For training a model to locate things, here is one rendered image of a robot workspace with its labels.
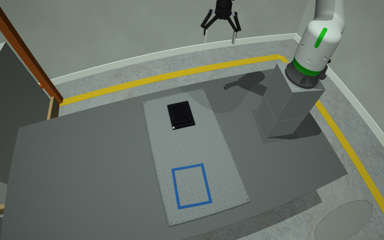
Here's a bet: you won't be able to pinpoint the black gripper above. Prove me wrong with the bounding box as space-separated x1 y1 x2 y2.
200 0 241 45

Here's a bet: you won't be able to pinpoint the blue tape outline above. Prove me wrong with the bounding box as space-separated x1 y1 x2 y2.
171 163 212 210

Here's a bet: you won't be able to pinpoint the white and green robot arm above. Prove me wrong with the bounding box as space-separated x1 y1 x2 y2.
285 0 346 89

